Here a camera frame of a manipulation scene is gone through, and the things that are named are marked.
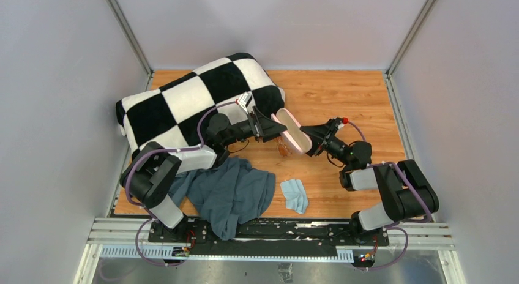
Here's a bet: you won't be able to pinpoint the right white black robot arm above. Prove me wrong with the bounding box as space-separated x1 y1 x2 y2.
300 118 439 246

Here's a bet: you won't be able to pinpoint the light blue cleaning cloth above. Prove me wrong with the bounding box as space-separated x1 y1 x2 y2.
280 179 309 215

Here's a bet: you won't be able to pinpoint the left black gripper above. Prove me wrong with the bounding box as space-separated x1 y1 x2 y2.
222 106 286 148

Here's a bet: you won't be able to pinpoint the orange sunglasses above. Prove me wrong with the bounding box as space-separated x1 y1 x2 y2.
276 137 291 157

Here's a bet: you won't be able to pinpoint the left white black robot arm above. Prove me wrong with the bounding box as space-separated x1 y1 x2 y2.
119 106 288 243

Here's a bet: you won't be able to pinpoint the black white checkered pillow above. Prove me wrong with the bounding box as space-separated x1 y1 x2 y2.
115 52 285 157

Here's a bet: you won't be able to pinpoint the grey blue crumpled garment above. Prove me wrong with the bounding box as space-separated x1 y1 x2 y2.
169 157 276 241

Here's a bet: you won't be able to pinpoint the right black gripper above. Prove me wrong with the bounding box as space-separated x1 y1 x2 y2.
293 119 353 168

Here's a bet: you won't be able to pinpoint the aluminium frame rail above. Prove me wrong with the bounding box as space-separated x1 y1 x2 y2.
87 217 455 263

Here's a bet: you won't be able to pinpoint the black mounting base plate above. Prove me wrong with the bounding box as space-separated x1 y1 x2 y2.
148 217 389 258

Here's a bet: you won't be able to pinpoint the pink glasses case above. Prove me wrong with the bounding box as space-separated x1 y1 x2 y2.
271 108 313 154

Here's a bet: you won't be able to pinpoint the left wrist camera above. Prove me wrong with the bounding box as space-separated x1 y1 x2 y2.
236 92 253 114

